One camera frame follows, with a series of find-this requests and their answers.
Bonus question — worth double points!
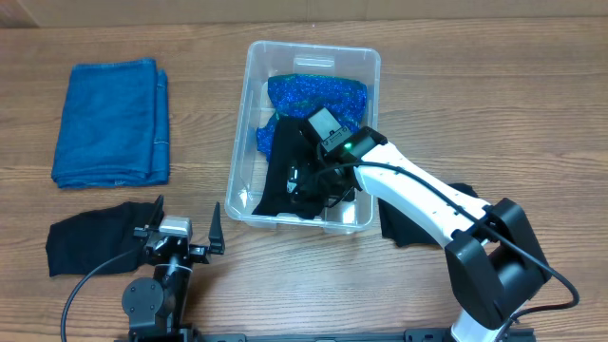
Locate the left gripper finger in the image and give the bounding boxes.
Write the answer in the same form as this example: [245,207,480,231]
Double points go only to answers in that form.
[208,202,225,255]
[144,195,164,231]

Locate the folded blue denim jeans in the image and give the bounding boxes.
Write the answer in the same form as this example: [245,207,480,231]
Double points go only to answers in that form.
[51,58,170,189]

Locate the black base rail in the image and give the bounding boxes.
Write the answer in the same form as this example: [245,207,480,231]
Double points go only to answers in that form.
[189,327,538,342]

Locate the clear plastic storage bin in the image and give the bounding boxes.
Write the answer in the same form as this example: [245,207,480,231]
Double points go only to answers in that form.
[224,41,381,235]

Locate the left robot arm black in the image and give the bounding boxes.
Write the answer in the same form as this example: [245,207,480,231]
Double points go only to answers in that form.
[122,197,225,341]

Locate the blue green sequin cloth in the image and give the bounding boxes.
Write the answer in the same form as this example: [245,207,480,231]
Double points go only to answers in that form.
[256,74,368,161]

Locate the large black garment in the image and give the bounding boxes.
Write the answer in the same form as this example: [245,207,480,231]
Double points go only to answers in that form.
[253,117,328,219]

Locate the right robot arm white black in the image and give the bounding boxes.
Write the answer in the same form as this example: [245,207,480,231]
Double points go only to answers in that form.
[292,126,551,341]

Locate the small black cloth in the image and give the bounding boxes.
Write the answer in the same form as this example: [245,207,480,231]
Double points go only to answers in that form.
[368,176,488,247]

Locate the black cloth at left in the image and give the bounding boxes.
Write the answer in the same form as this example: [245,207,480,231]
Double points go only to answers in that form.
[46,201,155,277]

